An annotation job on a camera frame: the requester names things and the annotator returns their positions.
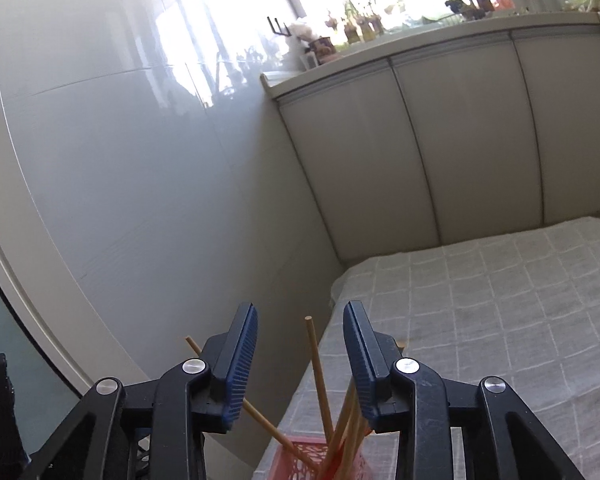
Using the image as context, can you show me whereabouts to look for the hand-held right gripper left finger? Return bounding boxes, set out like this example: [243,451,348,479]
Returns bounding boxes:
[17,301,259,480]

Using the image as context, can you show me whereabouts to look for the pink perforated plastic basket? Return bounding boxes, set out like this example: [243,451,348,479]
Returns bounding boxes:
[270,435,376,480]

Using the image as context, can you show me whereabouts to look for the beige cabinet door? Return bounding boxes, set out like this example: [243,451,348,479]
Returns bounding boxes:
[511,22,600,227]
[391,35,547,247]
[276,57,442,267]

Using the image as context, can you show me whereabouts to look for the tan wooden chopstick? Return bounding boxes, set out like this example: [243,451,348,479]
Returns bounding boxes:
[304,315,336,456]
[184,336,322,477]

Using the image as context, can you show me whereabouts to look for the row of small potted plants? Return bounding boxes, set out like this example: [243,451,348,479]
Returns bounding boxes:
[324,0,387,44]

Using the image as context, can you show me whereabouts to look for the group of wooden chopsticks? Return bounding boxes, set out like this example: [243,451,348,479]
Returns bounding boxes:
[325,340,408,480]

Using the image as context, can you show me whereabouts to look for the bag of green vegetables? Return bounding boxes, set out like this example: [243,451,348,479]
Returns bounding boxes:
[555,0,600,14]

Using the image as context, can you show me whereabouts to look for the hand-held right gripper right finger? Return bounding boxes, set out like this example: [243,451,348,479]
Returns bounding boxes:
[342,301,587,480]

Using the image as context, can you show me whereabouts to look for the white kitchen countertop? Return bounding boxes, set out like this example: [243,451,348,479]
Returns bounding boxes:
[259,7,600,96]

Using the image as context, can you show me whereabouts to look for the black hook rack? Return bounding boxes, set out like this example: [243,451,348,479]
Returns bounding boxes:
[267,16,294,39]

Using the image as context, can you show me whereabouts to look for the grey checked tablecloth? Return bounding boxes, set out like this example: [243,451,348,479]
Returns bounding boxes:
[252,215,600,480]

